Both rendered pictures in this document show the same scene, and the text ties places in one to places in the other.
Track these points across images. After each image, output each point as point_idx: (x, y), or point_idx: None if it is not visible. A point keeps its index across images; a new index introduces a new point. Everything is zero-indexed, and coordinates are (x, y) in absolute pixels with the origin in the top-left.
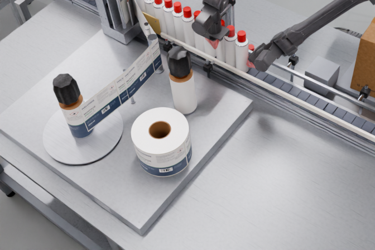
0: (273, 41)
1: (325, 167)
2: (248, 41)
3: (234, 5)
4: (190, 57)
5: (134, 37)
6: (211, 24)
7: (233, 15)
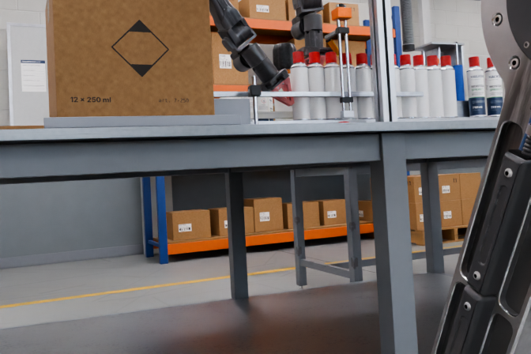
0: (249, 38)
1: None
2: (294, 65)
3: (337, 35)
4: (279, 52)
5: None
6: (296, 28)
7: (338, 51)
